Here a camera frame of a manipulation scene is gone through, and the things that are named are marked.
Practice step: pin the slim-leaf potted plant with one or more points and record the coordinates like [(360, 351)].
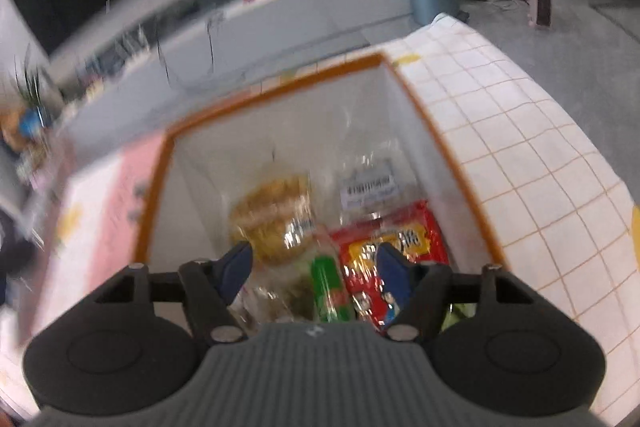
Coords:
[(30, 87)]

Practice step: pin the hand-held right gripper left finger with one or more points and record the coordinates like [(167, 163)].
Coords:
[(235, 269)]

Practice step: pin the red snack bag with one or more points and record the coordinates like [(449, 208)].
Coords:
[(420, 237)]

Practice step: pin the white and green snack packet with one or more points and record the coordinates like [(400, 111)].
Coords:
[(290, 292)]

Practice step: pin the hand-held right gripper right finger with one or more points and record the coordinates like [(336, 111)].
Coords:
[(395, 277)]

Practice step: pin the yellow puff snack bag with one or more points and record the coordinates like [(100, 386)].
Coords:
[(270, 217)]

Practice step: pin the checked printed tablecloth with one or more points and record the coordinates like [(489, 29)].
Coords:
[(525, 147)]

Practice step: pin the long white media console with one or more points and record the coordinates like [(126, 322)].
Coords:
[(325, 12)]

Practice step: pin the pink heater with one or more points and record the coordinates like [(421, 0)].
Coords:
[(541, 4)]

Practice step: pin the orange cardboard box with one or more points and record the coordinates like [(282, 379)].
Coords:
[(300, 117)]

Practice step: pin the green tube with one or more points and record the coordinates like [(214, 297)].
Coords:
[(327, 287)]

